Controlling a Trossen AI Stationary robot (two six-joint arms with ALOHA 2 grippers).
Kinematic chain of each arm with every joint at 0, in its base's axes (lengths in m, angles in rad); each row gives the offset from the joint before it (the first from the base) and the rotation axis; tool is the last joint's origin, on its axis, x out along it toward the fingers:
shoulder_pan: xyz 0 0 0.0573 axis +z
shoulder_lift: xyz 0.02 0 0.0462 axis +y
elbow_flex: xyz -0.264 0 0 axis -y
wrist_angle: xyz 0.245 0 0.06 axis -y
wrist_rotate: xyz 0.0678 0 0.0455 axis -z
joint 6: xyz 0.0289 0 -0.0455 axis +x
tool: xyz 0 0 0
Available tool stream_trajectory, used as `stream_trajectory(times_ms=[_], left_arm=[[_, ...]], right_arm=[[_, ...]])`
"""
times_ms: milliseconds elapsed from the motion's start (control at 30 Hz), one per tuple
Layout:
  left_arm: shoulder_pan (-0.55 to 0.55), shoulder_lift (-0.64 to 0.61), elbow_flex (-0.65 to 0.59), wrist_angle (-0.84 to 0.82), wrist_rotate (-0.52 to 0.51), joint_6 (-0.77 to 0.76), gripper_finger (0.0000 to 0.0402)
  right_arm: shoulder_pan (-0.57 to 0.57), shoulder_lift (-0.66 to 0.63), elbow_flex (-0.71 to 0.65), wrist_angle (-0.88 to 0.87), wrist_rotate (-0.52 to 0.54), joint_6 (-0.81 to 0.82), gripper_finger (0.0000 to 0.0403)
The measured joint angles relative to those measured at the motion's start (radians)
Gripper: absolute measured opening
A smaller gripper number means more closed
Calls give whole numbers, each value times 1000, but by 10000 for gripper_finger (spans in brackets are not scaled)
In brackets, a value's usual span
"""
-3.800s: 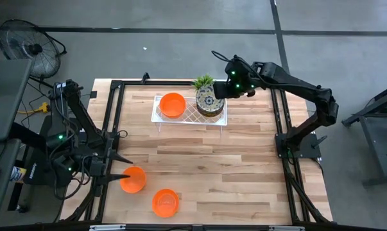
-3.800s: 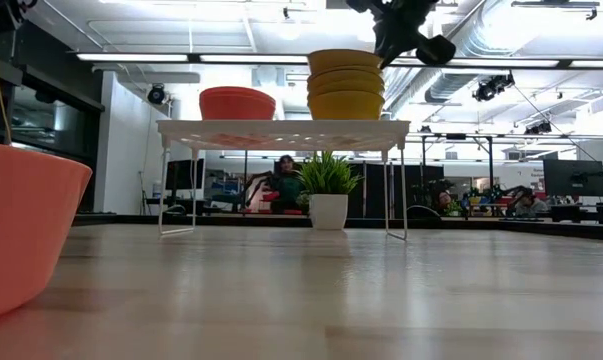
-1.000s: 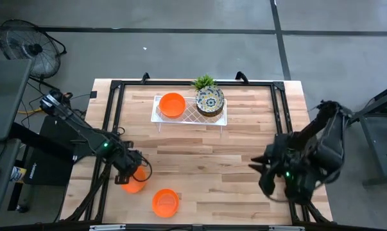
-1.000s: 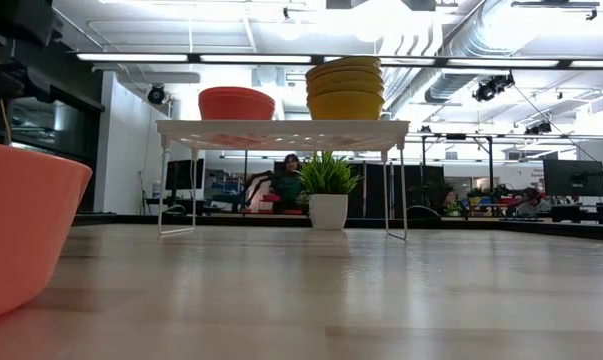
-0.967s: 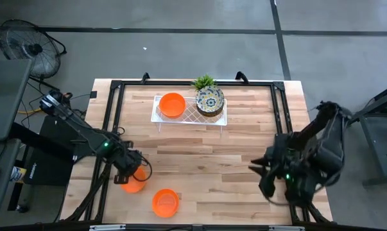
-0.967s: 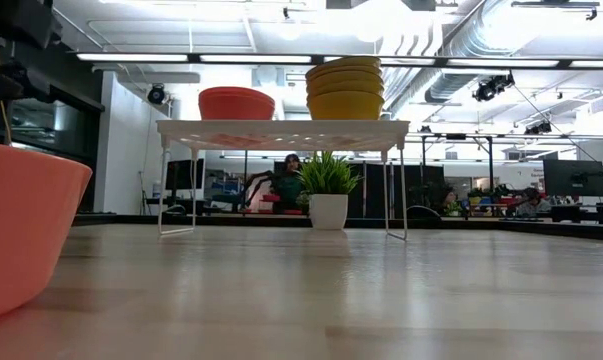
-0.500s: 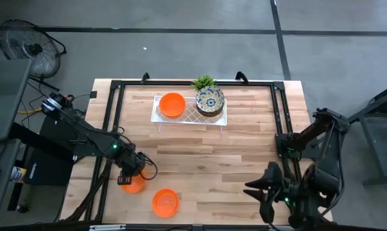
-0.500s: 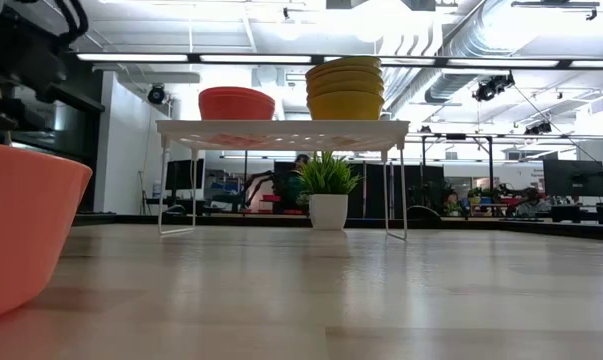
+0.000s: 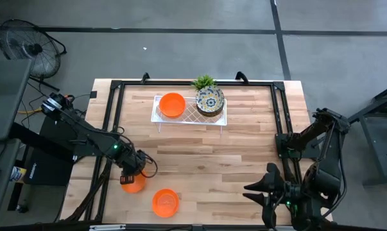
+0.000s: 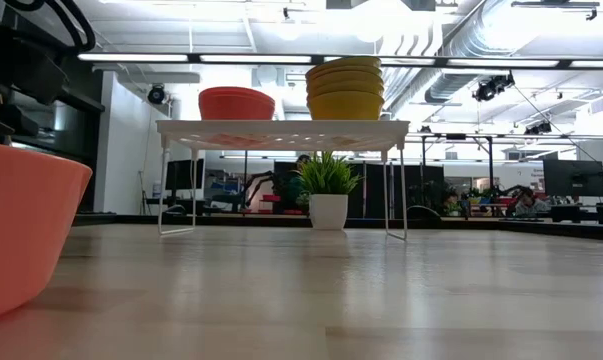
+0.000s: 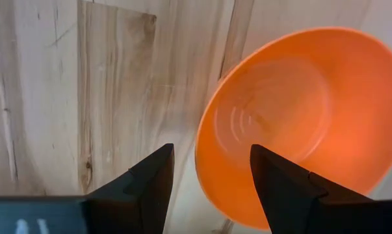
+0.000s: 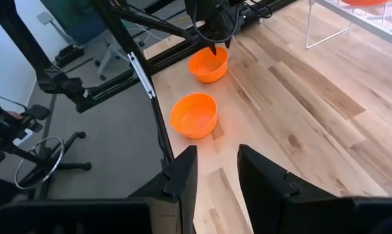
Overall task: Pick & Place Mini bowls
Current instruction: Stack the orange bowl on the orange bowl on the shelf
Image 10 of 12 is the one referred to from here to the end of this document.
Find dark background desk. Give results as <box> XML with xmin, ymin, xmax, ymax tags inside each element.
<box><xmin>550</xmin><ymin>202</ymin><xmax>603</xmax><ymax>225</ymax></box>

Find round black ceiling camera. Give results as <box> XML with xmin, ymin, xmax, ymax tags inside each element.
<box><xmin>145</xmin><ymin>83</ymin><xmax>170</xmax><ymax>106</ymax></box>

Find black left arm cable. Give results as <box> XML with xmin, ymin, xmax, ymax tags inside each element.
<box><xmin>3</xmin><ymin>0</ymin><xmax>98</xmax><ymax>57</ymax></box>

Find background green plants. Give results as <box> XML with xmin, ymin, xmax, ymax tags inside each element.
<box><xmin>430</xmin><ymin>180</ymin><xmax>475</xmax><ymax>217</ymax></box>

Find person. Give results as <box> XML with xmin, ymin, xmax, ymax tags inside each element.
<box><xmin>280</xmin><ymin>153</ymin><xmax>312</xmax><ymax>212</ymax></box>
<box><xmin>513</xmin><ymin>187</ymin><xmax>550</xmax><ymax>217</ymax></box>

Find black computer monitor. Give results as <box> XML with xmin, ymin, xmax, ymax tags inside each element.
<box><xmin>542</xmin><ymin>158</ymin><xmax>603</xmax><ymax>198</ymax></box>
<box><xmin>164</xmin><ymin>158</ymin><xmax>206</xmax><ymax>191</ymax></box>

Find black partition panel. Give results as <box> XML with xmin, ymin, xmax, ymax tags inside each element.
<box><xmin>350</xmin><ymin>162</ymin><xmax>445</xmax><ymax>220</ymax></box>

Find white wire shelf rack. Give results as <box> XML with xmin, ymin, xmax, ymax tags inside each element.
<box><xmin>155</xmin><ymin>118</ymin><xmax>412</xmax><ymax>242</ymax></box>

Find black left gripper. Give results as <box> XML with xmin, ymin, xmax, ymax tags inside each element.
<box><xmin>0</xmin><ymin>102</ymin><xmax>41</xmax><ymax>145</ymax></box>

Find black metal gantry frame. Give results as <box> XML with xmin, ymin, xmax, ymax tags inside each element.
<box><xmin>419</xmin><ymin>132</ymin><xmax>496</xmax><ymax>196</ymax></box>

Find black ceiling spotlight cluster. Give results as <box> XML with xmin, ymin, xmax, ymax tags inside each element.
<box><xmin>471</xmin><ymin>72</ymin><xmax>516</xmax><ymax>103</ymax></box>
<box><xmin>523</xmin><ymin>119</ymin><xmax>553</xmax><ymax>136</ymax></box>

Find silver ventilation duct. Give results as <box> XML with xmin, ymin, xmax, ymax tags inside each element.
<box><xmin>380</xmin><ymin>0</ymin><xmax>537</xmax><ymax>106</ymax></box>

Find ceiling strip light bar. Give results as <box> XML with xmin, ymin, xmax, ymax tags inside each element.
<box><xmin>75</xmin><ymin>51</ymin><xmax>603</xmax><ymax>71</ymax></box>

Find small green potted plant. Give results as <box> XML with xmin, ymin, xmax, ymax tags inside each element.
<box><xmin>296</xmin><ymin>151</ymin><xmax>365</xmax><ymax>231</ymax></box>

